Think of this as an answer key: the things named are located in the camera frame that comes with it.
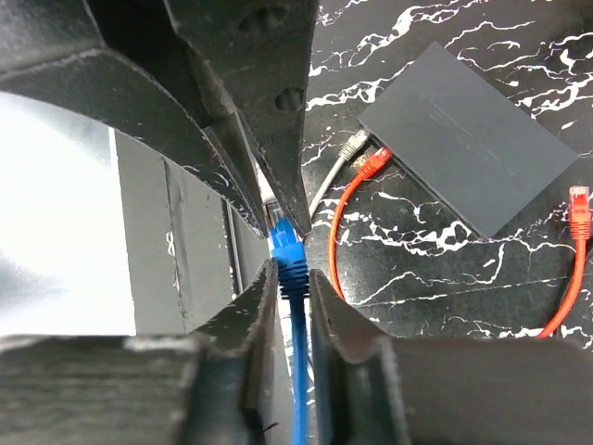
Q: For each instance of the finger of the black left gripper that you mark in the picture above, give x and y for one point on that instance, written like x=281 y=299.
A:
x=255 y=56
x=121 y=63

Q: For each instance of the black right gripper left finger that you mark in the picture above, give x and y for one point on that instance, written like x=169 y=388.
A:
x=211 y=386

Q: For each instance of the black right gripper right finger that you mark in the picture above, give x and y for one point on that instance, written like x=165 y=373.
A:
x=372 y=388

